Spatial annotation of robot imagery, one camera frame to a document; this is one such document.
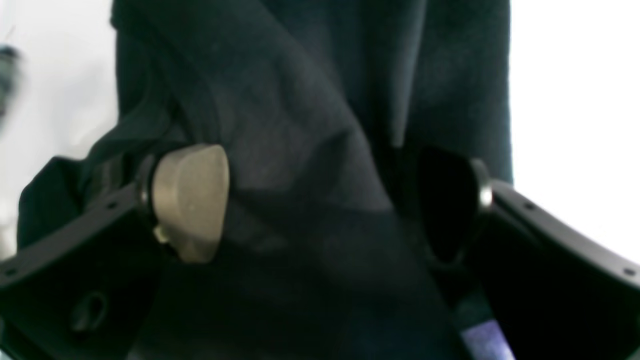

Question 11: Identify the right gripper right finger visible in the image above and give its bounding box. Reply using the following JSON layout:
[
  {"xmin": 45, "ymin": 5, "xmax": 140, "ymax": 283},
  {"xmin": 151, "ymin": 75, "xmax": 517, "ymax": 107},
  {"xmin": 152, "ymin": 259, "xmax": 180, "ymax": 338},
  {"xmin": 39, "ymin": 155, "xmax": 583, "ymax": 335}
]
[{"xmin": 417, "ymin": 146, "xmax": 640, "ymax": 360}]

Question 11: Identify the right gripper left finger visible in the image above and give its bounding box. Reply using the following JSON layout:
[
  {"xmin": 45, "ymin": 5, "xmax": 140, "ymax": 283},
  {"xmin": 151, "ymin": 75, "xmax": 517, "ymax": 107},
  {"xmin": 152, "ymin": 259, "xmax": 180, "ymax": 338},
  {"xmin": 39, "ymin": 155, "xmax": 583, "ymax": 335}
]
[{"xmin": 1, "ymin": 144, "xmax": 230, "ymax": 360}]

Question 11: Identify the black T-shirt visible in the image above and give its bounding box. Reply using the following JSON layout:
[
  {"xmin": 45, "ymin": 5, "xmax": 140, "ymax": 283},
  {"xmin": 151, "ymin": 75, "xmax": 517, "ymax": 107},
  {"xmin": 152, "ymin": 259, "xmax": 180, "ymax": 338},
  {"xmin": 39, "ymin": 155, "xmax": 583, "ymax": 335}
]
[{"xmin": 17, "ymin": 0, "xmax": 513, "ymax": 360}]

